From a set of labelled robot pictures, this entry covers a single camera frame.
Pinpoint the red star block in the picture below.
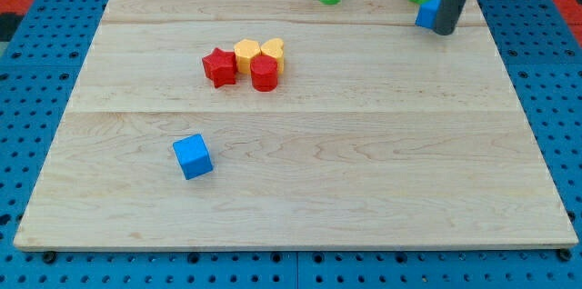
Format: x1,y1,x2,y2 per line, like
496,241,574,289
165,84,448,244
202,47,237,88

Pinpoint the red cylinder block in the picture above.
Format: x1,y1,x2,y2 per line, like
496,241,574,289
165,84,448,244
250,55,278,92

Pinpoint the yellow heart block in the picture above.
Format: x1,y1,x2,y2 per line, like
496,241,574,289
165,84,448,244
260,38,285,75

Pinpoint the yellow hexagon block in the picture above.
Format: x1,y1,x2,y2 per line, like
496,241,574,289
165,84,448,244
234,39,261,75

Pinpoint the wooden board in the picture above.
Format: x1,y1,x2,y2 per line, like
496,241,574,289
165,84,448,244
14,0,578,252

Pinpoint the blue cube block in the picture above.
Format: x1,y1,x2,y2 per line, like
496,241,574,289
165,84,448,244
173,134,214,180

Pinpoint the blue block behind rod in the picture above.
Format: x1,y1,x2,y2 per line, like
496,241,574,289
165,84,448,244
415,0,441,29

